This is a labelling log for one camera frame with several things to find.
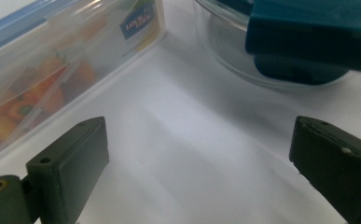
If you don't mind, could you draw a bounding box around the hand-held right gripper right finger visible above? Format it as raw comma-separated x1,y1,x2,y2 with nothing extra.
288,115,361,224

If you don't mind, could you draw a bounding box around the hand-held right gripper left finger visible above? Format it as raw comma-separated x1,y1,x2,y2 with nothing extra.
25,116,110,224

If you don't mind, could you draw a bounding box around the round glass bowl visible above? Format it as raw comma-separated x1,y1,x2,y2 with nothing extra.
192,0,361,91

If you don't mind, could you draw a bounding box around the orange mini pepper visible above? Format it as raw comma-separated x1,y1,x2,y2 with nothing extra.
7,57,68,123
66,61,98,94

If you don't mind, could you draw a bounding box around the clear plastic food container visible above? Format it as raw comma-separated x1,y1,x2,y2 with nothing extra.
0,0,167,166

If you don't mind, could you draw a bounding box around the blue-rimmed clear container lid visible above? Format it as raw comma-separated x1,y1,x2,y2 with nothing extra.
0,0,80,59

